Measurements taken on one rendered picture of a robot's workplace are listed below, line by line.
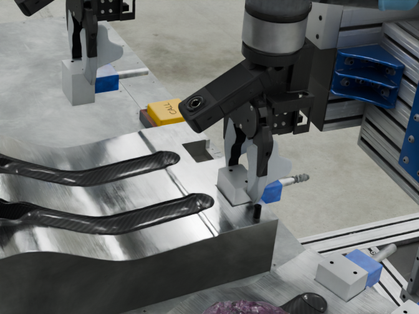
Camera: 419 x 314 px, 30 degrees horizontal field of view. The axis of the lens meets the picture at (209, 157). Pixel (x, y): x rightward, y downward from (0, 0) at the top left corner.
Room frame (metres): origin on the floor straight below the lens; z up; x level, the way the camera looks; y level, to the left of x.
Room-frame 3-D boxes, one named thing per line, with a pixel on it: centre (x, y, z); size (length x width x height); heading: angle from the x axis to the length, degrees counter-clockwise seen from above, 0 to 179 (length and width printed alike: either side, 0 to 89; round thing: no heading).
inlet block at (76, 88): (1.07, 0.17, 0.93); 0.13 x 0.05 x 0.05; 119
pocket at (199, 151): (0.94, 0.01, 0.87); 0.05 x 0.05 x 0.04; 29
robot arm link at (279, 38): (0.86, -0.06, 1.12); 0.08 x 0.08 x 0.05
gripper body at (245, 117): (0.86, -0.07, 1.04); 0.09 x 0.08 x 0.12; 119
